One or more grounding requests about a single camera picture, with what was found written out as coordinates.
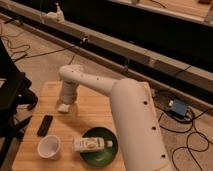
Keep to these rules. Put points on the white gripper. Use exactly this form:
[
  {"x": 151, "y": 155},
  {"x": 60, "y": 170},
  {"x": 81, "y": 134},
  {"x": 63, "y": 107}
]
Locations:
[{"x": 68, "y": 95}]

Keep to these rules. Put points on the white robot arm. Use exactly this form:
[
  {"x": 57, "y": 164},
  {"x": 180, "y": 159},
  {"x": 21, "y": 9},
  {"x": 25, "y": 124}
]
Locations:
[{"x": 134, "y": 116}]

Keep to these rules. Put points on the white paper cup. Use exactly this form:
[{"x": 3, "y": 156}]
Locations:
[{"x": 49, "y": 147}]

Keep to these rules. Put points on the white milk carton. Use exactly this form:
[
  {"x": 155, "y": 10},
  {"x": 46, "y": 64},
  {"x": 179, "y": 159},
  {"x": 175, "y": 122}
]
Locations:
[{"x": 91, "y": 144}]

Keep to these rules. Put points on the black chair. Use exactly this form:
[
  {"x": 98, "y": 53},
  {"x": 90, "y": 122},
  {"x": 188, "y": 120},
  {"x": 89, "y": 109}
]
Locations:
[{"x": 14, "y": 91}]

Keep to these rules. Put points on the green plate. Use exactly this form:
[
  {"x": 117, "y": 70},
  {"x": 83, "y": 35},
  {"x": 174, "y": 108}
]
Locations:
[{"x": 107, "y": 155}]

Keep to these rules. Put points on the blue power box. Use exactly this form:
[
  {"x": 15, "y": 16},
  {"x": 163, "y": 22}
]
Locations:
[{"x": 178, "y": 108}]

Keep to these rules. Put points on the white object on rail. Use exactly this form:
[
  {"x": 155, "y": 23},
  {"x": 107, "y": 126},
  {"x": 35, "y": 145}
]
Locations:
[{"x": 58, "y": 15}]

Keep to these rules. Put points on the metal rail beam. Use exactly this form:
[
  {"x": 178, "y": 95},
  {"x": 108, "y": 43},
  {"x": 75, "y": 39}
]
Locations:
[{"x": 170, "y": 50}]

